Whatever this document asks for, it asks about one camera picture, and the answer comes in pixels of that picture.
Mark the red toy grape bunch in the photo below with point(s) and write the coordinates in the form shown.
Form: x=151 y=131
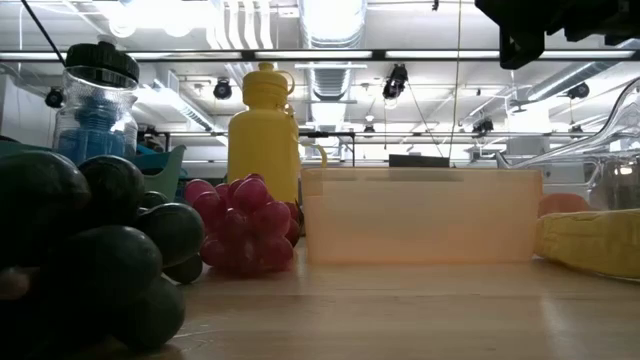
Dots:
x=245 y=225

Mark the teal plastic bin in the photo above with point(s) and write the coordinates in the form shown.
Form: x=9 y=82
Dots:
x=165 y=170

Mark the orange toy fruit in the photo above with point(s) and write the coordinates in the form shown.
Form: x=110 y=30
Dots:
x=562 y=205

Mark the clear bottle black cap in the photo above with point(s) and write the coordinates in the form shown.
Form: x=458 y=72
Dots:
x=102 y=62

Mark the silver ventilation duct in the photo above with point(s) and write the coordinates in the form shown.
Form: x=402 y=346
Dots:
x=332 y=25

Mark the orange translucent container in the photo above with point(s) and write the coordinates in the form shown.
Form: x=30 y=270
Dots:
x=420 y=220

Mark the yellow toy banana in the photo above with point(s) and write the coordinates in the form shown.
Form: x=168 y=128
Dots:
x=595 y=240

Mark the black ceiling spotlight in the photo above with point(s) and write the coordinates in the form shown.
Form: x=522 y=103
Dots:
x=395 y=82
x=222 y=89
x=578 y=90
x=54 y=97

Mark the black aluminium rig frame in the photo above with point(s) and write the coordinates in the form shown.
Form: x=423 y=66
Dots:
x=378 y=54

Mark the yellow plastic bottle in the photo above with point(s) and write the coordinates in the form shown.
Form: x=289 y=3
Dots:
x=262 y=150

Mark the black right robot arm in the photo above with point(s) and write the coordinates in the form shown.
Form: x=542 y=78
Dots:
x=605 y=17

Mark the clear plastic container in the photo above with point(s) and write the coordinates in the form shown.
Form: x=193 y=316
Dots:
x=615 y=150

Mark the dark toy grape bunch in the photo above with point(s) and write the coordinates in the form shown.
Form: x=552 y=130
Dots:
x=100 y=260

